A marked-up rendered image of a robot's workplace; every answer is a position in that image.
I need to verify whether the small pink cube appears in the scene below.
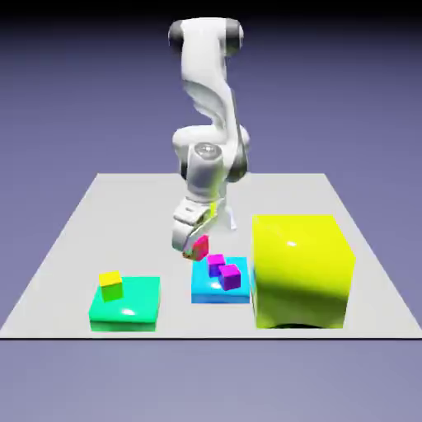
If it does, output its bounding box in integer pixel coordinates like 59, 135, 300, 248
190, 234, 210, 262

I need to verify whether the large yellow box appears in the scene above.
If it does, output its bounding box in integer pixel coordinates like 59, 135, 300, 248
250, 213, 357, 330

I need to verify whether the small yellow cube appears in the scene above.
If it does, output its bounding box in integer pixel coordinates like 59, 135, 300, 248
98, 270, 124, 303

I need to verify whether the small magenta cube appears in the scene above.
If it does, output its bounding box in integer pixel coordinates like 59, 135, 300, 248
218, 263, 242, 292
207, 253, 227, 278

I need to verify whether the large blue box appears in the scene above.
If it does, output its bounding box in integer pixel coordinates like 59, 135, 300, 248
190, 256, 251, 305

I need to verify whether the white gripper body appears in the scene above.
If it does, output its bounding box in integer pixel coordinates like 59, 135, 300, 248
171, 215, 216, 260

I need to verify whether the large green box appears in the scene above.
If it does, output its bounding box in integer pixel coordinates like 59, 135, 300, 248
87, 275, 162, 333

